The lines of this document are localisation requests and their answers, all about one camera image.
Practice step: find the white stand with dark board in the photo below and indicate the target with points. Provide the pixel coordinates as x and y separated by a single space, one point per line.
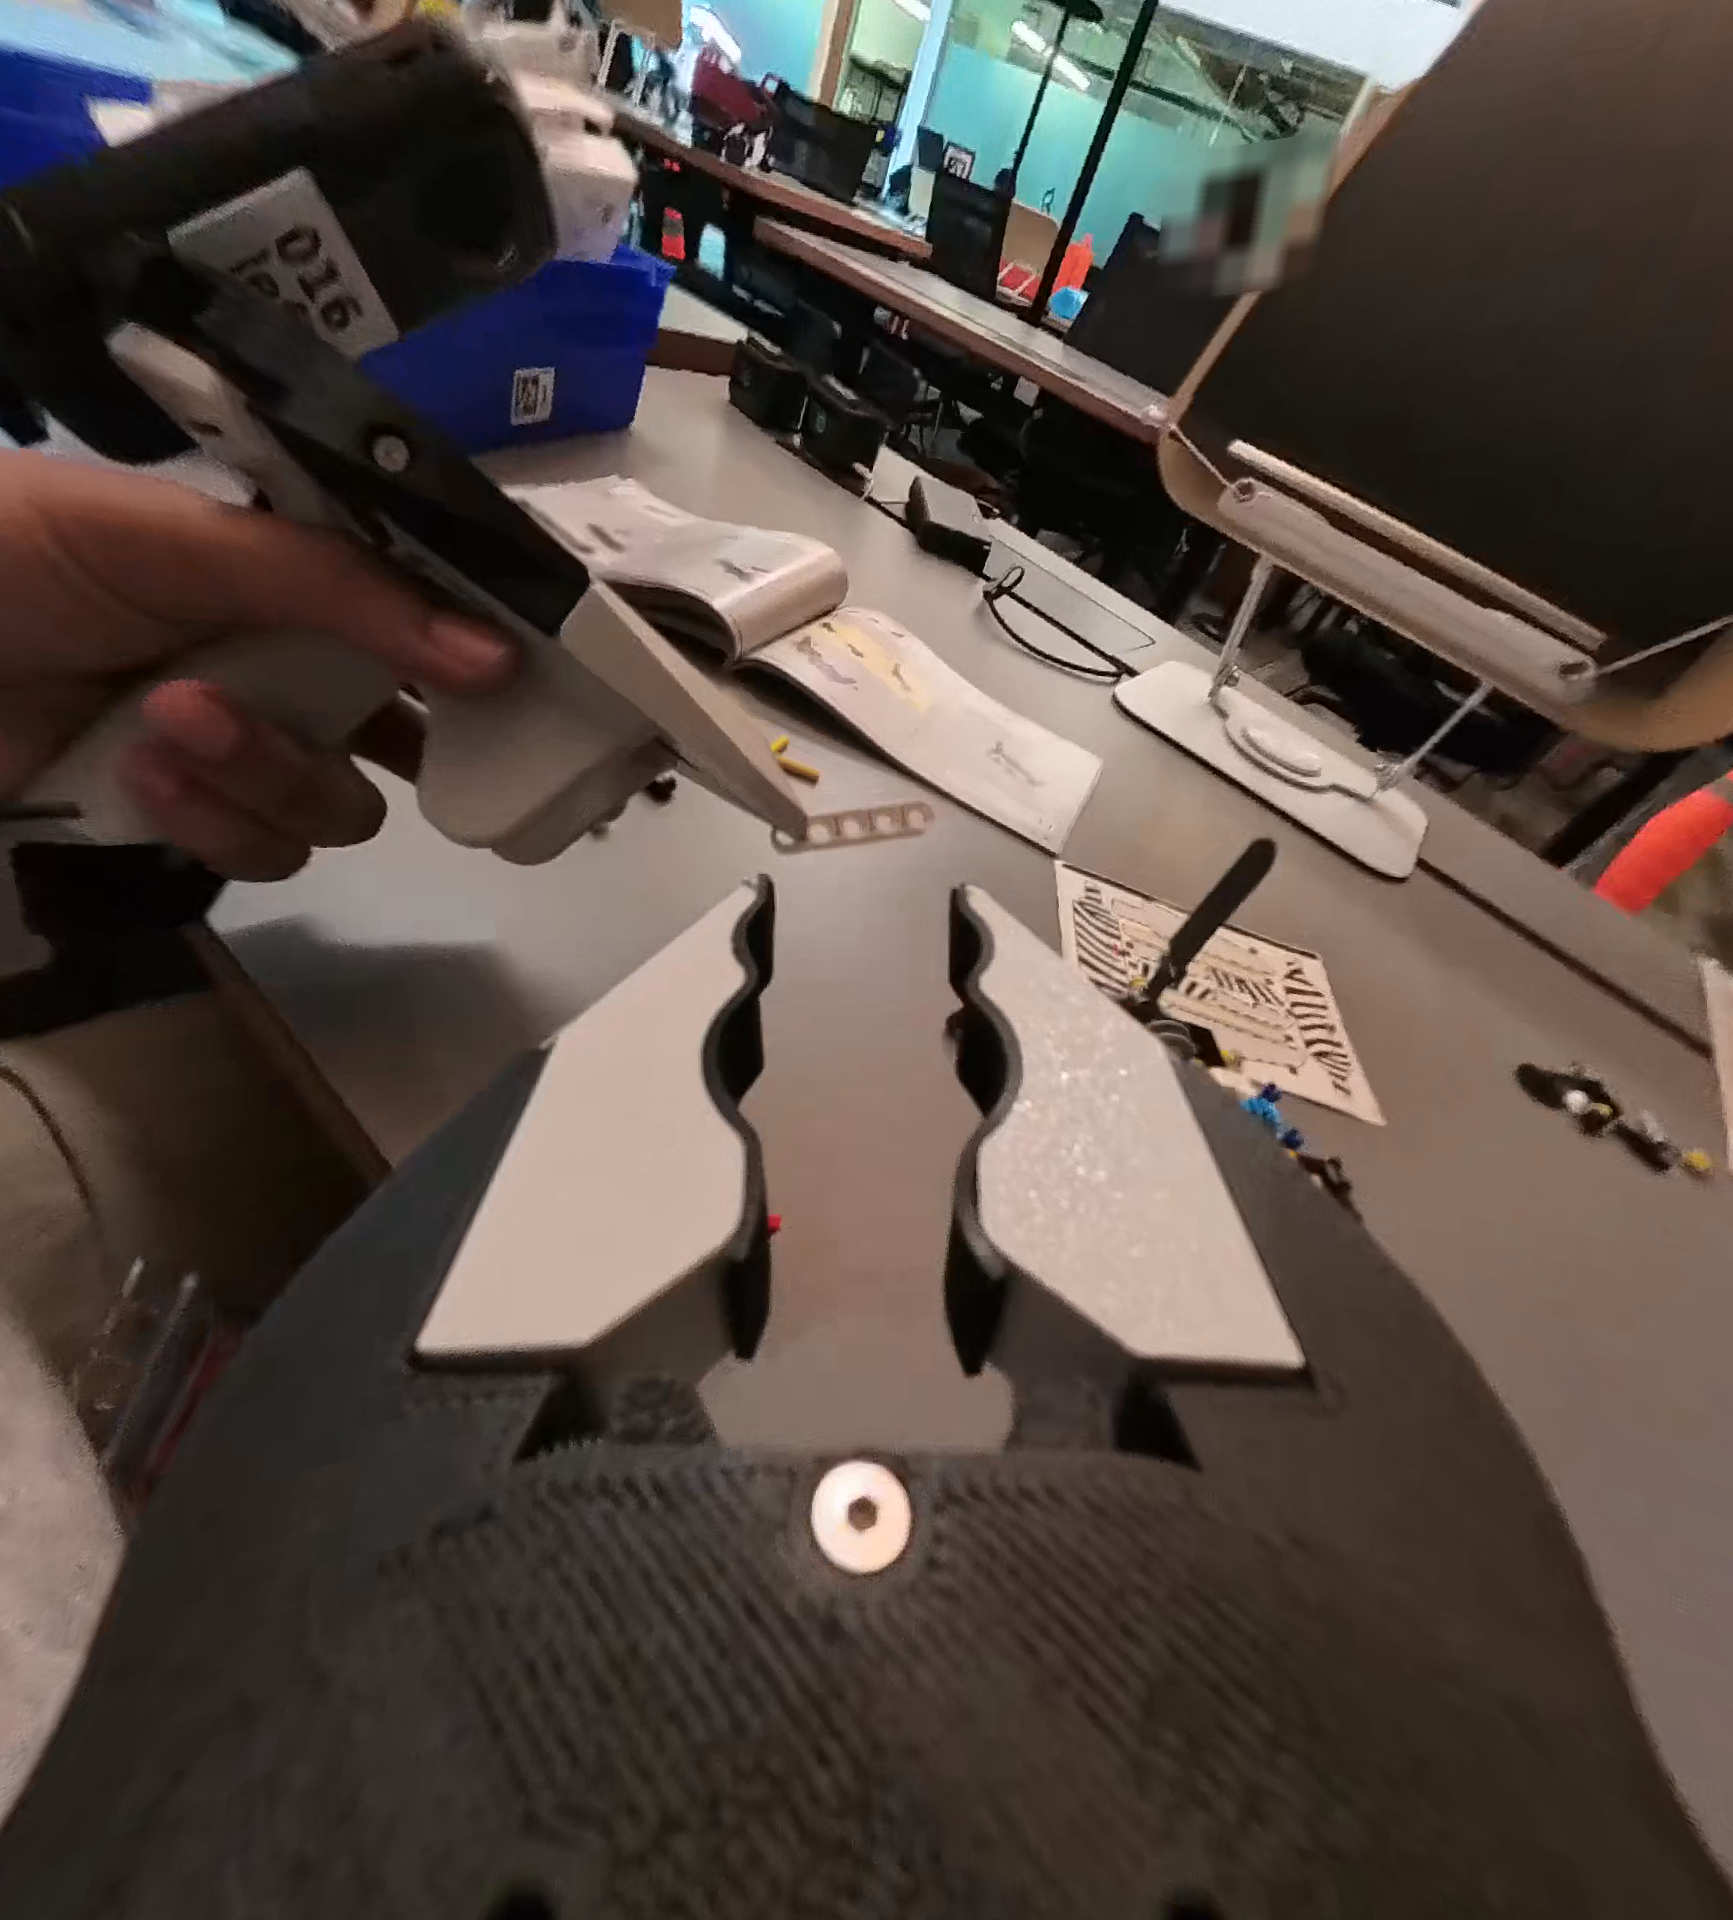
1556 301

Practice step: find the zebra striped sticker sheet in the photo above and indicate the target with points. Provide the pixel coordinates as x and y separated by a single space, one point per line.
1286 1021

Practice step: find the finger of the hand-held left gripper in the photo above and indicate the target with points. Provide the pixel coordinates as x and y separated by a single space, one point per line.
671 704

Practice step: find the long wooden office desk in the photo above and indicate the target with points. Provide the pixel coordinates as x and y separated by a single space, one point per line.
957 309

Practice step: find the small black box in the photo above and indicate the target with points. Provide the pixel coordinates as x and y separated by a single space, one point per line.
949 519

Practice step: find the orange traffic cone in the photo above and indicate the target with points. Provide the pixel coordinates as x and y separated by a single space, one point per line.
1675 841

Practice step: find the cluster of small lego pieces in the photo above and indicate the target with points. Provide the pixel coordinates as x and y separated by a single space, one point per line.
1601 1110

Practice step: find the white five-hole lego beam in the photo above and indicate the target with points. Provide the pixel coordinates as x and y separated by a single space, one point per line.
868 825

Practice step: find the person's left hand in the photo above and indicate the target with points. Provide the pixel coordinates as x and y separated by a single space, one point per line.
86 585

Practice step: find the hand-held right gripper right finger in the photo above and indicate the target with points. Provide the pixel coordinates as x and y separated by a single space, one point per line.
1121 1185

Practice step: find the zebra striped lego helicopter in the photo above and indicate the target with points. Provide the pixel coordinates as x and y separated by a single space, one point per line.
1219 915

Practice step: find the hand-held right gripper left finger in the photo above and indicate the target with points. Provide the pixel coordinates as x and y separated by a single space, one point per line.
597 1185

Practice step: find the lego instruction booklet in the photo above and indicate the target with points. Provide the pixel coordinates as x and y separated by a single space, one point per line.
792 579

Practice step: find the black chair armrest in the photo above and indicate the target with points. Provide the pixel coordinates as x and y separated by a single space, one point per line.
86 930

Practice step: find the blue plastic storage bin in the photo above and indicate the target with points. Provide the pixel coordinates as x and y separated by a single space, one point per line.
552 338
41 99

